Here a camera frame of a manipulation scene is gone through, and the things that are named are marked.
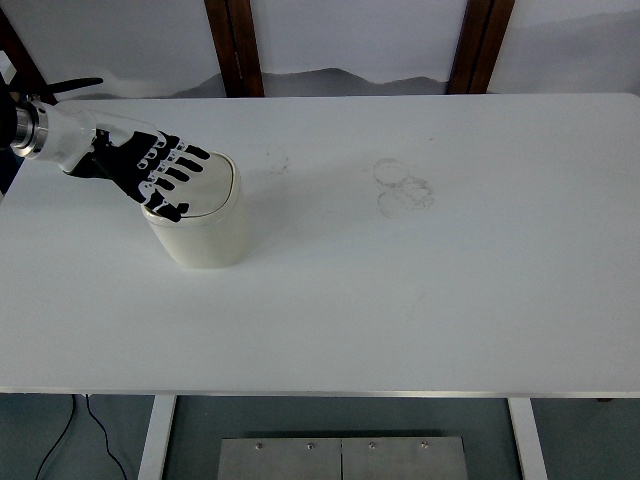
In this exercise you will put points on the brown wooden post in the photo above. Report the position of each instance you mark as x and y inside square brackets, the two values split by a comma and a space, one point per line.
[484, 26]
[234, 38]

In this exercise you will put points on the white table leg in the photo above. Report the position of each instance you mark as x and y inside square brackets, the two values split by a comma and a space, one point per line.
[527, 440]
[157, 438]

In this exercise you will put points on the right brown wooden post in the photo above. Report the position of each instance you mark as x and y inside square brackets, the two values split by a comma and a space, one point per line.
[484, 26]

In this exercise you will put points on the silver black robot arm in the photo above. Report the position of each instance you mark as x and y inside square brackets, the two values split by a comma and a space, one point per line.
[21, 127]

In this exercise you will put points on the cream plastic trash can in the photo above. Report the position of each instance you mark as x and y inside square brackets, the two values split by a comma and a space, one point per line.
[214, 232]

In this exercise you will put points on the dark frame far left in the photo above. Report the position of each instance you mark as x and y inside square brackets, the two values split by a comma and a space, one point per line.
[28, 77]

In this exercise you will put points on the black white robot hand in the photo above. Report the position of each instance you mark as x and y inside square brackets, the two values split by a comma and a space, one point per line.
[143, 162]

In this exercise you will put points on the right white table leg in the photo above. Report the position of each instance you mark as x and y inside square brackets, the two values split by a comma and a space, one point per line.
[527, 440]

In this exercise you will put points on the left white table leg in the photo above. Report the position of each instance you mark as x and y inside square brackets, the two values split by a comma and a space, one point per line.
[157, 438]

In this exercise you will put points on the left brown wooden post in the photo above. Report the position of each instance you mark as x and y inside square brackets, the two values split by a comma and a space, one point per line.
[234, 38]

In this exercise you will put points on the metal base plate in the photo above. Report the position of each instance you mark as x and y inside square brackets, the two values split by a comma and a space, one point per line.
[343, 458]

